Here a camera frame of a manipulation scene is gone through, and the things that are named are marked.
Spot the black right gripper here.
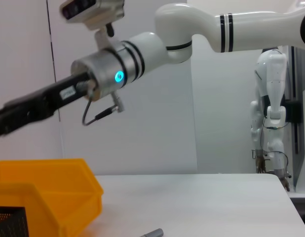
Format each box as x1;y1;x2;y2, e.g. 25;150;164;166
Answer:
0;74;91;138

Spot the black mesh pen holder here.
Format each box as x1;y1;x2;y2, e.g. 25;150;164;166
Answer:
0;206;29;237

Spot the grey glitter pen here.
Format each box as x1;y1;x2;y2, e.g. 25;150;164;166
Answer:
140;228;164;237

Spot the yellow plastic bin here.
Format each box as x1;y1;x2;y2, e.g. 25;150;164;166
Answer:
0;158;104;237

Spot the white humanoid robot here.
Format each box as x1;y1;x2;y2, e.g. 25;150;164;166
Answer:
250;48;291;192

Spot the thin right wrist cable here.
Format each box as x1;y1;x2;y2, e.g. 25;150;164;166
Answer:
82;91;126;126

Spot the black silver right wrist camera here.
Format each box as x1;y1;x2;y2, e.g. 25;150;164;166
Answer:
59;0;125;47

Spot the grey vertical rail column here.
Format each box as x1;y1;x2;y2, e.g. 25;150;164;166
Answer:
285;45;305;193

